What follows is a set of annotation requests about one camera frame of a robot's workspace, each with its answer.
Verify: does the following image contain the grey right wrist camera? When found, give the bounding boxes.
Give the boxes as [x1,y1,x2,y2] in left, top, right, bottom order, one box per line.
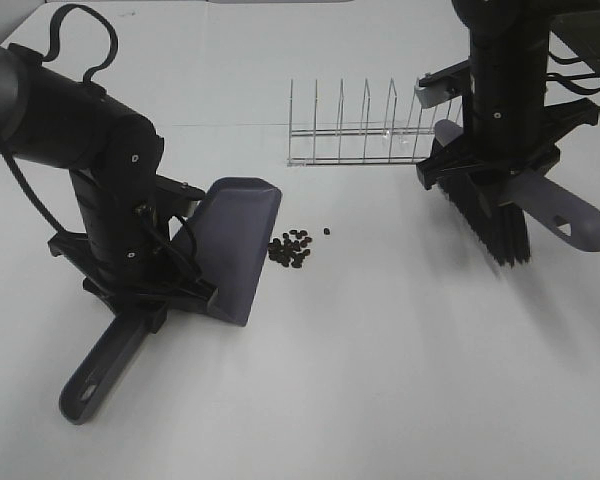
[414,60,473,109]

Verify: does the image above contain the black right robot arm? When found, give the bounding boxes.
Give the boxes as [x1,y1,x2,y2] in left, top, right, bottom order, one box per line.
[417,1,600,189]

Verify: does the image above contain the pile of coffee beans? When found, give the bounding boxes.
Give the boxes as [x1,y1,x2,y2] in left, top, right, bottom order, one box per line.
[267,229,313,269]

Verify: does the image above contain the metal wire rack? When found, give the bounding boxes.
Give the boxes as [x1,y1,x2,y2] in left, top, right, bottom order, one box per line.
[286,79,462,166]

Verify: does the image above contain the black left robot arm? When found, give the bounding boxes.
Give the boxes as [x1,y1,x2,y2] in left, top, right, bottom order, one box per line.
[0,44,282,329]

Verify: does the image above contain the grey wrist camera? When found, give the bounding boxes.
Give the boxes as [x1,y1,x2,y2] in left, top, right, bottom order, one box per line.
[155,175,206,219]
[414,60,473,109]

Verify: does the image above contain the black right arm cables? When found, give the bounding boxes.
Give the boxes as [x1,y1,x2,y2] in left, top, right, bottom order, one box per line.
[544,9,600,96]

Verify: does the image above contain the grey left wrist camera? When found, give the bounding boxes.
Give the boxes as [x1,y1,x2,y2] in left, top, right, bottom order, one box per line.
[155,175,206,219]

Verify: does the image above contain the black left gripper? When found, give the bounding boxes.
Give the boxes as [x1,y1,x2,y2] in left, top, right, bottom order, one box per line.
[48,219,218,334]

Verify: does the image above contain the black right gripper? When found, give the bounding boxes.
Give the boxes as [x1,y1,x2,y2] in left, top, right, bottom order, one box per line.
[416,99,600,218]

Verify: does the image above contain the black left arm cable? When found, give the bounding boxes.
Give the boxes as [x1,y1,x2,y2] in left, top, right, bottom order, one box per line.
[0,3,119,236]

